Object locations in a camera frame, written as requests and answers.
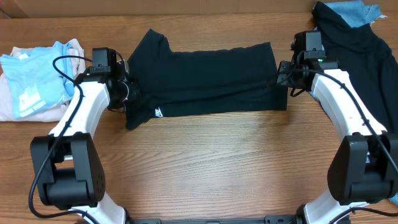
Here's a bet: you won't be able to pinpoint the pink folded garment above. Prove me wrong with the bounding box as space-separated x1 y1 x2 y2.
1 39 86 122

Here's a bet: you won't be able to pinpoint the black long garment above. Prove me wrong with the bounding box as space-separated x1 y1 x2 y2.
312 1 398 134

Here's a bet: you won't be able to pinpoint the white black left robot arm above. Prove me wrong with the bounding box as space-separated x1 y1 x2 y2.
28 48 132 223

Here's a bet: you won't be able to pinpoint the black t-shirt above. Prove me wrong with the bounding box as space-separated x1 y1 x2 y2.
125 29 287 129

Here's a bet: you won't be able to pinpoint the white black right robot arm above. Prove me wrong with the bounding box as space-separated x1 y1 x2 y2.
265 30 397 223

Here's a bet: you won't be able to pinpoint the light blue folded t-shirt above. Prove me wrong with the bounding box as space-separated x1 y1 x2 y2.
1 41 74 119

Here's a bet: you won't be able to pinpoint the blue denim jeans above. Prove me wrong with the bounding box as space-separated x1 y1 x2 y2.
309 0 398 206

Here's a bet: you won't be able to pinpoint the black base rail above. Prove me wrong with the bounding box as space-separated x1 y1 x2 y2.
126 215 306 224

